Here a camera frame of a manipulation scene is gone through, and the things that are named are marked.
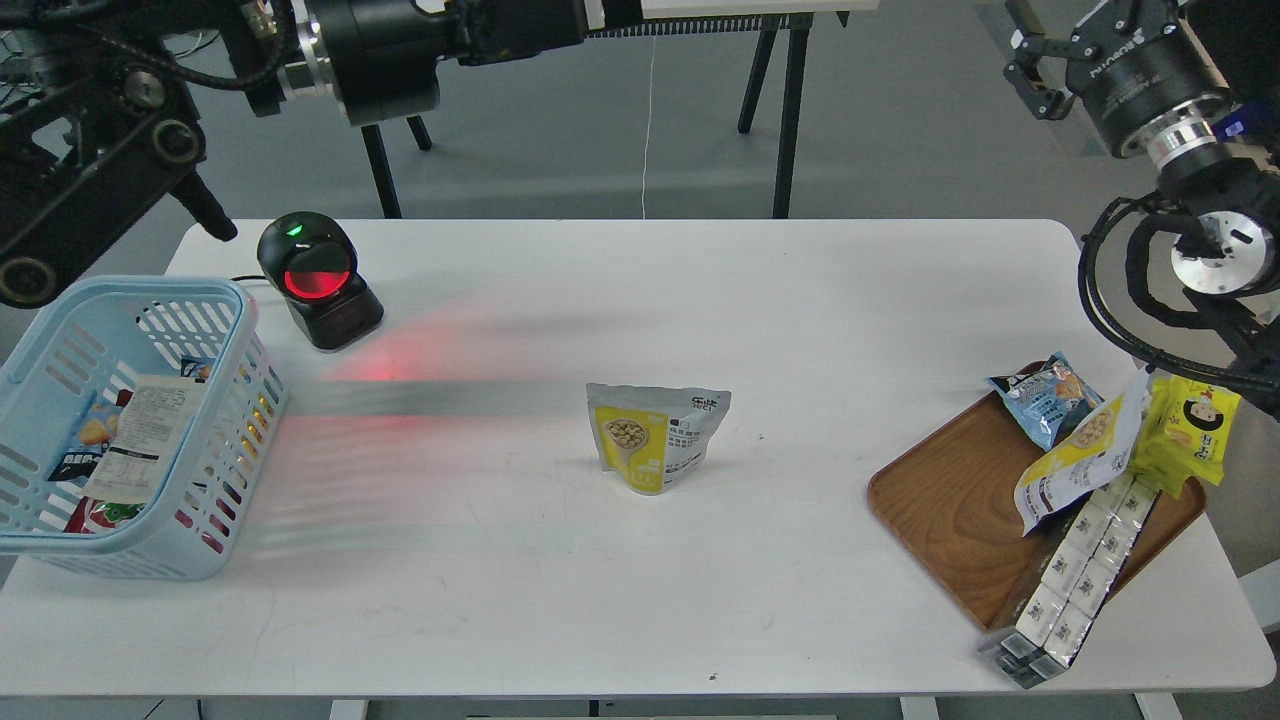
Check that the white boxed snack pack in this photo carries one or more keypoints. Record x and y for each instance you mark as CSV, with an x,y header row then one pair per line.
x,y
1051,612

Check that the light blue plastic basket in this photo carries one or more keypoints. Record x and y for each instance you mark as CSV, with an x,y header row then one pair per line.
x,y
101,336

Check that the yellow white snack pouch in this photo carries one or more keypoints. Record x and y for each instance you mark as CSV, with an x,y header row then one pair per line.
x,y
1097,452
652,436

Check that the wooden tray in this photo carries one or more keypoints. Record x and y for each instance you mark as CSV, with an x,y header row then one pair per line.
x,y
948,501

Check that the yellow cartoon snack bag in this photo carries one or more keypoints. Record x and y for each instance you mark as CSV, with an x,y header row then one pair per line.
x,y
1185,434

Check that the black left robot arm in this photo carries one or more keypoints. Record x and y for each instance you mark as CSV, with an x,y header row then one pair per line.
x,y
110,127

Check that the black barcode scanner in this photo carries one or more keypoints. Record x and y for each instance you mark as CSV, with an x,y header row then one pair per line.
x,y
310,260

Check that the white snack bag in basket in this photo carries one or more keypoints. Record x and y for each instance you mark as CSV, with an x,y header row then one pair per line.
x,y
147,439

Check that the blue chips bag in basket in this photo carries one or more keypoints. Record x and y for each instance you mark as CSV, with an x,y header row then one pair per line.
x,y
89,438

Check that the background white table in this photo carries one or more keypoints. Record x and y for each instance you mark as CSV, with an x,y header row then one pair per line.
x,y
767,19

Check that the blue snack bag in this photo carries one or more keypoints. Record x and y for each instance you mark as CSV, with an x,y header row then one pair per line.
x,y
1049,401

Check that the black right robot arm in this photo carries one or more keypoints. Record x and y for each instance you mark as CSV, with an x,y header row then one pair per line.
x,y
1193,85

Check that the red snack bag in basket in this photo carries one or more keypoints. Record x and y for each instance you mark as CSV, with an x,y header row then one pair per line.
x,y
93,516

